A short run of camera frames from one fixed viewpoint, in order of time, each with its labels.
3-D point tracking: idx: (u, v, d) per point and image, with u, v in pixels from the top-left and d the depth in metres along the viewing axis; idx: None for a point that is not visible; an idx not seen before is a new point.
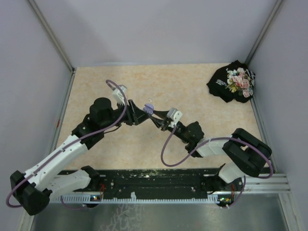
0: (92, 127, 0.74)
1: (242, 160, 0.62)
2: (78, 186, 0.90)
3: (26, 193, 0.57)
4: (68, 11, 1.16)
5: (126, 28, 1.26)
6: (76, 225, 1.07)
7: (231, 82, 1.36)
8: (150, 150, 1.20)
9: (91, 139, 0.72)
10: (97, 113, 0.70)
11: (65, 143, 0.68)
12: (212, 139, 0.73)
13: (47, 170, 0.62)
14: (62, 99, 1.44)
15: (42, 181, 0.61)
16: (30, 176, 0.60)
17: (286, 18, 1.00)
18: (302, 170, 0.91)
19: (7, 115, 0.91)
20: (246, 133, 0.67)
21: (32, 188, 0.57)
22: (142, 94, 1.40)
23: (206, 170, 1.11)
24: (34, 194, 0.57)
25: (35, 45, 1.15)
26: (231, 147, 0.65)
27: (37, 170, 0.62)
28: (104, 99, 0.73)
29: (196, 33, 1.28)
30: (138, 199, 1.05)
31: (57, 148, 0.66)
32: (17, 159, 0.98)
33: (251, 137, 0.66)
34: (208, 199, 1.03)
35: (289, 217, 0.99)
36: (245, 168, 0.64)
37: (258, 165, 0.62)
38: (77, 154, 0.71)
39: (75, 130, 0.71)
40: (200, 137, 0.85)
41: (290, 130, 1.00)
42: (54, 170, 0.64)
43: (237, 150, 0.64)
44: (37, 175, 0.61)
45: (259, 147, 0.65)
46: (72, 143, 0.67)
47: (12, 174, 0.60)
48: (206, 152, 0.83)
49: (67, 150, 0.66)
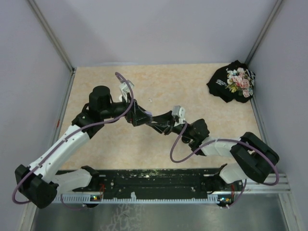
0: (92, 116, 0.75)
1: (248, 164, 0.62)
2: (79, 184, 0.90)
3: (33, 185, 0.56)
4: (69, 11, 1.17)
5: (126, 29, 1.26)
6: (76, 225, 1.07)
7: (231, 82, 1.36)
8: (150, 150, 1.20)
9: (93, 128, 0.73)
10: (97, 101, 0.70)
11: (66, 133, 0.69)
12: (220, 139, 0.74)
13: (52, 161, 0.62)
14: (62, 99, 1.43)
15: (48, 172, 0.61)
16: (36, 168, 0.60)
17: (286, 18, 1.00)
18: (302, 170, 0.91)
19: (7, 115, 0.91)
20: (255, 137, 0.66)
21: (40, 180, 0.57)
22: (142, 94, 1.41)
23: (206, 170, 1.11)
24: (43, 185, 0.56)
25: (35, 45, 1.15)
26: (238, 150, 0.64)
27: (42, 162, 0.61)
28: (103, 87, 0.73)
29: (196, 33, 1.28)
30: (137, 199, 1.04)
31: (59, 139, 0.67)
32: (17, 158, 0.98)
33: (260, 143, 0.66)
34: (208, 199, 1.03)
35: (289, 217, 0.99)
36: (250, 173, 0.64)
37: (263, 172, 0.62)
38: (80, 144, 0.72)
39: (75, 120, 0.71)
40: (206, 135, 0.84)
41: (290, 130, 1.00)
42: (58, 160, 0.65)
43: (244, 155, 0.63)
44: (43, 166, 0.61)
45: (266, 154, 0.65)
46: (75, 133, 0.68)
47: (17, 169, 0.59)
48: (209, 151, 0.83)
49: (69, 140, 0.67)
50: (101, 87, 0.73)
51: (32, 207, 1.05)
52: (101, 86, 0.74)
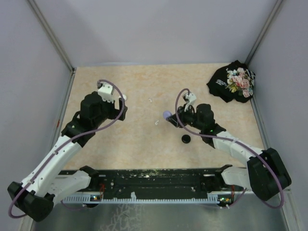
0: (83, 123, 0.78)
1: (259, 179, 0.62)
2: (79, 187, 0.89)
3: (27, 201, 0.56)
4: (69, 11, 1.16)
5: (126, 29, 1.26)
6: (75, 225, 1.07)
7: (231, 82, 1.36)
8: (150, 150, 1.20)
9: (83, 136, 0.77)
10: (89, 108, 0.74)
11: (57, 145, 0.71)
12: (238, 141, 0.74)
13: (44, 176, 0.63)
14: (62, 99, 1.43)
15: (42, 187, 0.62)
16: (28, 185, 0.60)
17: (287, 18, 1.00)
18: (301, 170, 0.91)
19: (7, 115, 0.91)
20: (277, 157, 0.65)
21: (32, 196, 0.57)
22: (142, 94, 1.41)
23: (206, 170, 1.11)
24: (36, 199, 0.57)
25: (35, 44, 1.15)
26: (254, 163, 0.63)
27: (33, 178, 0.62)
28: (94, 96, 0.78)
29: (196, 32, 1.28)
30: (138, 199, 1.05)
31: (49, 152, 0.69)
32: (17, 158, 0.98)
33: (279, 163, 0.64)
34: (207, 199, 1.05)
35: (289, 217, 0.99)
36: (258, 187, 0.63)
37: (271, 192, 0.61)
38: (71, 154, 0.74)
39: (65, 130, 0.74)
40: (210, 117, 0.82)
41: (290, 130, 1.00)
42: (51, 173, 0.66)
43: (260, 169, 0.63)
44: (35, 182, 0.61)
45: (280, 176, 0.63)
46: (65, 145, 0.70)
47: (9, 186, 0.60)
48: (219, 146, 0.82)
49: (60, 152, 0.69)
50: (91, 96, 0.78)
51: None
52: (91, 94, 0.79)
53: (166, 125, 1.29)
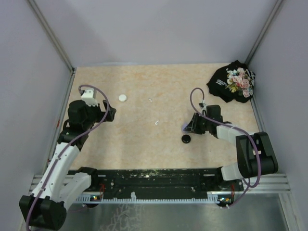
0: (75, 129, 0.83)
1: (243, 156, 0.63)
2: (82, 188, 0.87)
3: (44, 208, 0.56)
4: (69, 11, 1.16)
5: (126, 29, 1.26)
6: (75, 225, 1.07)
7: (231, 82, 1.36)
8: (150, 150, 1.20)
9: (80, 140, 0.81)
10: (77, 112, 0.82)
11: (57, 152, 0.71)
12: (236, 127, 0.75)
13: (54, 181, 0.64)
14: (62, 99, 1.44)
15: (54, 192, 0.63)
16: (41, 192, 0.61)
17: (286, 18, 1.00)
18: (301, 170, 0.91)
19: (7, 115, 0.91)
20: (267, 140, 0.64)
21: (48, 200, 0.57)
22: (142, 94, 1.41)
23: (206, 170, 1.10)
24: (53, 204, 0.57)
25: (35, 44, 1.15)
26: (242, 139, 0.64)
27: (44, 185, 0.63)
28: (77, 102, 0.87)
29: (196, 32, 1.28)
30: (138, 199, 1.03)
31: (52, 159, 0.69)
32: (18, 158, 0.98)
33: (268, 147, 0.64)
34: (208, 199, 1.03)
35: (289, 217, 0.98)
36: (242, 164, 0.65)
37: (252, 171, 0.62)
38: (72, 159, 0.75)
39: (59, 138, 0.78)
40: (214, 112, 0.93)
41: (290, 131, 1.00)
42: (59, 177, 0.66)
43: (246, 146, 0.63)
44: (47, 188, 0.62)
45: (266, 159, 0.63)
46: (66, 148, 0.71)
47: (20, 200, 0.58)
48: (222, 134, 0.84)
49: (62, 157, 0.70)
50: (75, 103, 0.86)
51: None
52: (74, 102, 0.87)
53: (166, 125, 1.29)
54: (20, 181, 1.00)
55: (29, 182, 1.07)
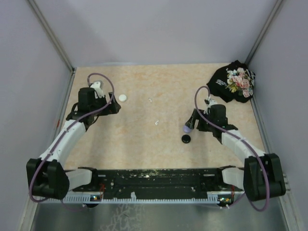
0: (83, 110, 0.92)
1: (252, 179, 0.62)
2: (82, 182, 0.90)
3: (51, 169, 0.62)
4: (69, 11, 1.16)
5: (126, 29, 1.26)
6: (75, 225, 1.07)
7: (231, 82, 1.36)
8: (150, 150, 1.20)
9: (87, 121, 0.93)
10: (87, 96, 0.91)
11: (65, 127, 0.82)
12: (245, 140, 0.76)
13: (61, 148, 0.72)
14: (62, 99, 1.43)
15: (60, 157, 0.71)
16: (48, 155, 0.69)
17: (286, 19, 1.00)
18: (302, 169, 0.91)
19: (7, 115, 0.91)
20: (277, 164, 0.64)
21: (56, 163, 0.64)
22: (142, 94, 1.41)
23: (206, 170, 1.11)
24: (59, 168, 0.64)
25: (35, 44, 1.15)
26: (252, 162, 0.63)
27: (52, 150, 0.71)
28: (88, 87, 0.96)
29: (196, 32, 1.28)
30: (138, 199, 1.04)
31: (60, 132, 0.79)
32: (17, 158, 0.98)
33: (276, 171, 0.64)
34: (208, 199, 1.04)
35: (289, 217, 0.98)
36: (249, 187, 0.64)
37: (259, 195, 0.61)
38: (78, 134, 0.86)
39: (69, 117, 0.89)
40: (220, 113, 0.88)
41: (290, 131, 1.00)
42: (66, 146, 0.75)
43: (255, 170, 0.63)
44: (54, 153, 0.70)
45: (274, 183, 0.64)
46: (73, 124, 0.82)
47: (28, 163, 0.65)
48: (226, 142, 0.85)
49: (70, 130, 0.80)
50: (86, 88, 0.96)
51: (32, 208, 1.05)
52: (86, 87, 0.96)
53: (166, 125, 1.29)
54: (20, 181, 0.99)
55: None
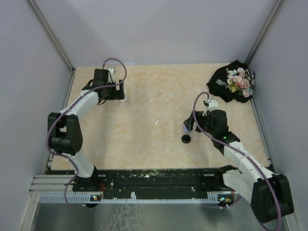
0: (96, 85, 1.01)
1: (262, 202, 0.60)
2: (83, 170, 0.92)
3: (70, 121, 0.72)
4: (69, 11, 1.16)
5: (126, 29, 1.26)
6: (76, 225, 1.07)
7: (231, 82, 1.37)
8: (150, 150, 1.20)
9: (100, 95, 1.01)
10: (103, 72, 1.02)
11: (83, 93, 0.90)
12: (250, 158, 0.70)
13: (79, 108, 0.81)
14: (62, 99, 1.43)
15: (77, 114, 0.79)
16: (67, 110, 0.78)
17: (286, 18, 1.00)
18: (302, 169, 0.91)
19: (6, 115, 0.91)
20: (287, 186, 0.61)
21: (74, 117, 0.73)
22: (142, 94, 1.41)
23: (206, 170, 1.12)
24: (76, 121, 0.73)
25: (35, 44, 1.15)
26: (262, 186, 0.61)
27: (71, 107, 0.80)
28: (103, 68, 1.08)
29: (196, 32, 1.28)
30: (138, 199, 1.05)
31: (78, 96, 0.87)
32: (17, 158, 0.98)
33: (286, 192, 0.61)
34: (208, 199, 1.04)
35: (289, 217, 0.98)
36: (258, 208, 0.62)
37: (269, 217, 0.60)
38: (92, 103, 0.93)
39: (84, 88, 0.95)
40: (222, 123, 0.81)
41: (290, 130, 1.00)
42: (82, 109, 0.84)
43: (265, 194, 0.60)
44: (72, 110, 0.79)
45: (282, 203, 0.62)
46: (89, 92, 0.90)
47: (49, 115, 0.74)
48: (229, 156, 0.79)
49: (86, 96, 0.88)
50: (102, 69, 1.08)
51: (33, 207, 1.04)
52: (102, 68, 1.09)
53: (166, 125, 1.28)
54: (20, 181, 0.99)
55: (28, 182, 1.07)
